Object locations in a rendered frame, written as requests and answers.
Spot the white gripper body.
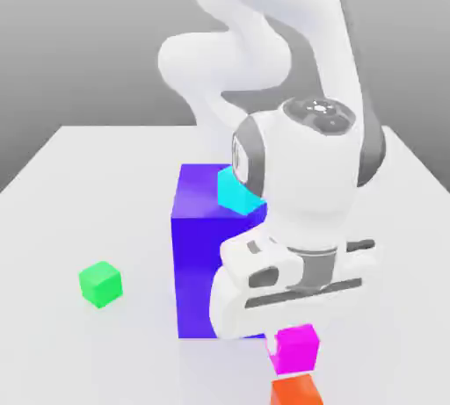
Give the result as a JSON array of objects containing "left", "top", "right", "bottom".
[{"left": 209, "top": 265, "right": 379, "bottom": 341}]

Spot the small magenta cube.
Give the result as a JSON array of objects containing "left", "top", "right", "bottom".
[{"left": 269, "top": 323, "right": 321, "bottom": 376}]

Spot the small orange cube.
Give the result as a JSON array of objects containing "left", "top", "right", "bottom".
[{"left": 269, "top": 373, "right": 324, "bottom": 405}]

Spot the small cyan cube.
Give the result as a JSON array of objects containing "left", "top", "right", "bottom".
[{"left": 217, "top": 164, "right": 267, "bottom": 216}]

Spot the small green cube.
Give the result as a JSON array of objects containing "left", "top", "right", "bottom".
[{"left": 77, "top": 260, "right": 124, "bottom": 309}]

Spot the large blue box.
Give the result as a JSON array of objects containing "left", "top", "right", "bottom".
[{"left": 171, "top": 163, "right": 268, "bottom": 340}]

